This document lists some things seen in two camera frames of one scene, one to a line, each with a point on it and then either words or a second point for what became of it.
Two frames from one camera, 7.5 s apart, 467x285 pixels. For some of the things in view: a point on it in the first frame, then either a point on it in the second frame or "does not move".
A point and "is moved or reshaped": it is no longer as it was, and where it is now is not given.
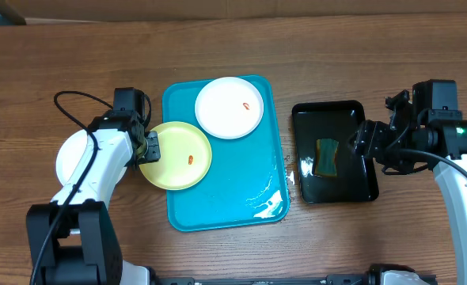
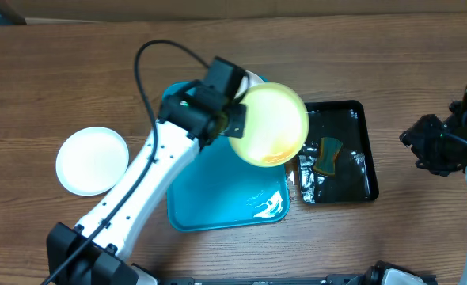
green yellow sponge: x=326 y=157 is moved or reshaped
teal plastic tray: x=246 y=180 does not move
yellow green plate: x=185 y=157 is moved or reshaped
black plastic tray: x=336 y=120 does not move
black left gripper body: x=142 y=159 to x=225 y=118
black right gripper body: x=363 y=139 to x=415 y=141
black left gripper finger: x=153 y=152 to x=237 y=122
